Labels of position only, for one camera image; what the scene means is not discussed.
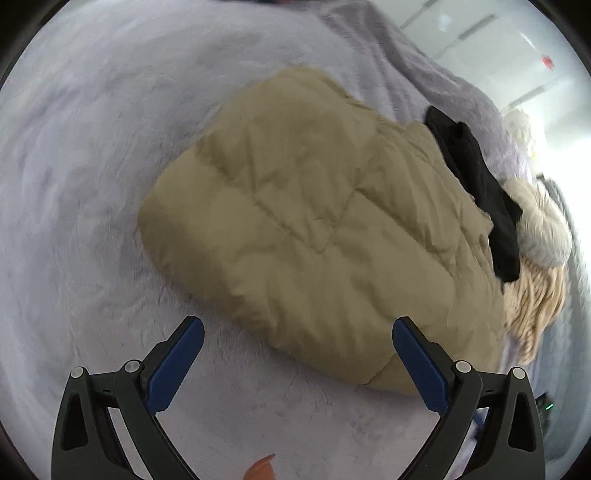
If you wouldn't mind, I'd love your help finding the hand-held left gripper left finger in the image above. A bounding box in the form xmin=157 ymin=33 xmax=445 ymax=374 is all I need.
xmin=51 ymin=315 xmax=205 ymax=480

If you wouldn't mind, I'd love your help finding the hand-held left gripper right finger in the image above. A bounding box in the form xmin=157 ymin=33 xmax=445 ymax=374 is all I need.
xmin=392 ymin=316 xmax=546 ymax=480

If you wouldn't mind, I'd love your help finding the khaki puffer jacket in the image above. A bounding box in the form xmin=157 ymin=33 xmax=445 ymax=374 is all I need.
xmin=139 ymin=67 xmax=507 ymax=398

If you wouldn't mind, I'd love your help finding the cream striped garment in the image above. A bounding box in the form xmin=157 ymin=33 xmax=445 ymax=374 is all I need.
xmin=502 ymin=258 xmax=567 ymax=366

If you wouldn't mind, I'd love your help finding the orange garment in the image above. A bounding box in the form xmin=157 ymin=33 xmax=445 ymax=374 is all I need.
xmin=244 ymin=453 xmax=278 ymax=480

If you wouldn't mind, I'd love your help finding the grey quilted headboard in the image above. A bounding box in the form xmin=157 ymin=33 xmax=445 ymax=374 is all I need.
xmin=536 ymin=175 xmax=591 ymax=398

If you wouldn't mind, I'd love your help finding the round cream pleated cushion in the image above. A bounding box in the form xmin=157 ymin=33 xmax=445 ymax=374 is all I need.
xmin=503 ymin=178 xmax=573 ymax=269

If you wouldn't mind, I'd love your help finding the black knit sweater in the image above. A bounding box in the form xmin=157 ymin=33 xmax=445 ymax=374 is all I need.
xmin=425 ymin=105 xmax=525 ymax=283

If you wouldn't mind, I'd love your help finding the lavender plush bed blanket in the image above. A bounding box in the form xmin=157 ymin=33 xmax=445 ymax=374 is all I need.
xmin=0 ymin=0 xmax=555 ymax=480

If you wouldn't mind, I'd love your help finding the white wardrobe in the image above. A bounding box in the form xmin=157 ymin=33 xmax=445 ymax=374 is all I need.
xmin=369 ymin=0 xmax=591 ymax=153

